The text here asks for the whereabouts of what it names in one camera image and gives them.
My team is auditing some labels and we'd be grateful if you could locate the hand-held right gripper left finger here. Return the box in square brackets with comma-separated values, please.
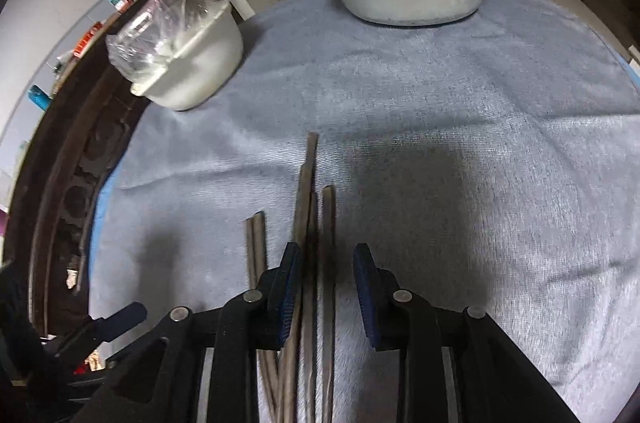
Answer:
[75, 242, 303, 423]

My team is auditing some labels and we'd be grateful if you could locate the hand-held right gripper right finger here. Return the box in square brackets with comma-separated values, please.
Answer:
[352, 243, 581, 423]

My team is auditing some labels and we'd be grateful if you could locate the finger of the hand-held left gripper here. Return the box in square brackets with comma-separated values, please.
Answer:
[45, 301, 149, 359]

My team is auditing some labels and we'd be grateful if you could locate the blue table mat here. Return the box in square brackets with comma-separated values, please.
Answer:
[80, 50, 640, 289]

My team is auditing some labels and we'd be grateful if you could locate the dark carved wooden table rim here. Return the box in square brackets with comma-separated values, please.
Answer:
[7, 0, 211, 339]

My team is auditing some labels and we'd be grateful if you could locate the grey towel cloth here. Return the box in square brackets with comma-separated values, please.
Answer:
[87, 0, 640, 423]

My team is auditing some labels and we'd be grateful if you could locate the small blue object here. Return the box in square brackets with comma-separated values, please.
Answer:
[27, 84, 51, 110]

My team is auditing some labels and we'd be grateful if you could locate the clear glass jar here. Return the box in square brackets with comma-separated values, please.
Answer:
[131, 0, 244, 112]

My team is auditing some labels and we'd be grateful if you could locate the red packet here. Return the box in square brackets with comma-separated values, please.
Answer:
[72, 22, 104, 57]

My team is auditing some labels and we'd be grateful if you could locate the clear plastic bag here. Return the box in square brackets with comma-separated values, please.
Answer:
[105, 0, 222, 80]

